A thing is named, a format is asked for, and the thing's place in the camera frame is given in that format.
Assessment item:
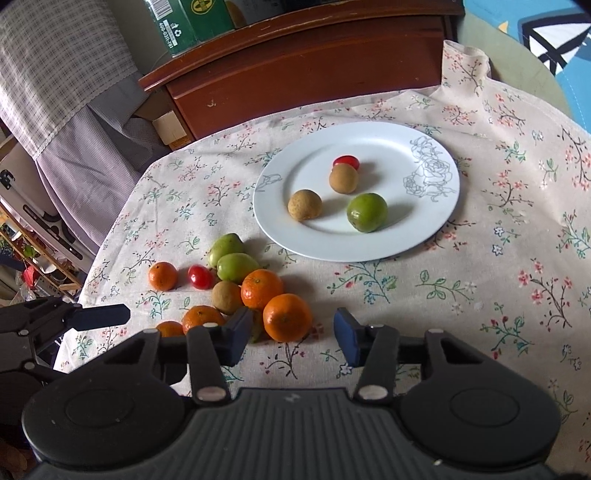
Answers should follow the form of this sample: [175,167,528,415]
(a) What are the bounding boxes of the large orange tangerine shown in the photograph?
[263,293,312,343]

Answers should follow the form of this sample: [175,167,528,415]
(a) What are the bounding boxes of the tangerine behind left finger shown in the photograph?
[181,305,226,334]

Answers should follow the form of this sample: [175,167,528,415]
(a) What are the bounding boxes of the small tangerine at edge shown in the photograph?
[156,321,184,338]

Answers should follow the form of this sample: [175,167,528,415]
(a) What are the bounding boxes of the brown longan in pile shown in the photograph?
[211,280,243,315]

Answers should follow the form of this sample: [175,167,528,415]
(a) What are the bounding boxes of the wooden shelf rack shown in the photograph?
[1,205,83,302]

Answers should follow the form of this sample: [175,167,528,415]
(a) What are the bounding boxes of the red cherry tomato on cloth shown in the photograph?
[187,264,215,290]

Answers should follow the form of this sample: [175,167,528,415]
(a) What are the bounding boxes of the green jujube near gripper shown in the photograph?
[216,253,260,284]

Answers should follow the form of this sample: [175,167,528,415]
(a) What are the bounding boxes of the small orange tangerine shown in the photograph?
[148,262,178,292]

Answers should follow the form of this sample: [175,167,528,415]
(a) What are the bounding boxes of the floral tablecloth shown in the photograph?
[55,42,591,473]

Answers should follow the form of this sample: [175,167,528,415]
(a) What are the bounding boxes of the pale green jujube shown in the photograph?
[207,233,245,268]

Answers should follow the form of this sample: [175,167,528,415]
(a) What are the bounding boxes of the green jujube fruit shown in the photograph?
[346,193,388,233]

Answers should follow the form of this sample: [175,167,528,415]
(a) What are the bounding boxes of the brown longan fruit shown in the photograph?
[329,163,359,194]

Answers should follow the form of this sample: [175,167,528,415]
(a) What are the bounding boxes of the white floral plate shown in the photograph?
[252,121,461,263]

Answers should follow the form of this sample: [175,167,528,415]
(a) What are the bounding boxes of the red cherry tomato on plate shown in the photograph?
[332,155,360,170]

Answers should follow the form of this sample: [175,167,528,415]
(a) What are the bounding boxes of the cardboard box on floor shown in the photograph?
[134,90,194,150]

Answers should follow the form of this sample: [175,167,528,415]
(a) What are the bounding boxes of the checked grey fabric cover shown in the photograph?
[1,1,169,253]

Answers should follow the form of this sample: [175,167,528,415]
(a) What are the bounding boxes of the dark wooden nightstand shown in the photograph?
[139,0,465,139]

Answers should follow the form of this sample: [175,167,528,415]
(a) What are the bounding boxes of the green milk carton box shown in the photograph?
[144,0,235,57]

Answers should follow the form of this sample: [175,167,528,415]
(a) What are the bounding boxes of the blue shark plush pillow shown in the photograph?
[464,1,590,130]

